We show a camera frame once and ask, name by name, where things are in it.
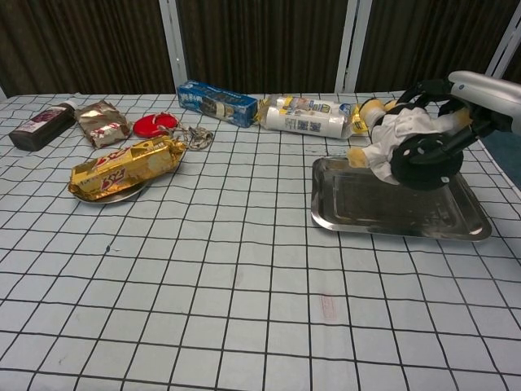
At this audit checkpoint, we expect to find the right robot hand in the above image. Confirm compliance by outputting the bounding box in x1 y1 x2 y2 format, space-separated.
396 69 521 164

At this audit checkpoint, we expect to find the black plush toy white robe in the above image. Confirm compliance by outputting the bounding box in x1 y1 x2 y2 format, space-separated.
345 97 473 192

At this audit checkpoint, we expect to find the gold foil snack package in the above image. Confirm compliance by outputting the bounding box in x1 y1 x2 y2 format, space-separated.
67 136 187 204

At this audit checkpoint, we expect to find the rectangular steel tray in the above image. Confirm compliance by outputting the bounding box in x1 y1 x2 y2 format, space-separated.
310 157 493 244

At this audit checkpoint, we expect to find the white and yellow snack pack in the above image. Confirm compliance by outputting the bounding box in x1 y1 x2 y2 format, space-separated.
254 94 370 140

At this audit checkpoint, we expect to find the dark folding screen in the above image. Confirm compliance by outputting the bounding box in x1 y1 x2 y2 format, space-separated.
0 0 521 98

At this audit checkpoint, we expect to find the blue cookie box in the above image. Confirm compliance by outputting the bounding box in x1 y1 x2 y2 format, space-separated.
177 79 258 129

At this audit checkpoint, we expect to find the checked tablecloth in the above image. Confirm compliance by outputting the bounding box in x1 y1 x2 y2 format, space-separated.
0 90 521 391

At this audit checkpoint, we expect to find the round steel plate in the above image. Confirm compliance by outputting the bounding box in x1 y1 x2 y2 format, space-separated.
75 181 151 206

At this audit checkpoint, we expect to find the bronze foil snack bag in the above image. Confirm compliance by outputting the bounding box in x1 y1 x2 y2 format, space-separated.
74 99 132 147

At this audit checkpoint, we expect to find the dark juice bottle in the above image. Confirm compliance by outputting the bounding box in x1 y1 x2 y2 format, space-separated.
7 99 78 152

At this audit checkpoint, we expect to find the red disc with rope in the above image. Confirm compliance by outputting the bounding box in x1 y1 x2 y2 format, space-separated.
132 112 215 152

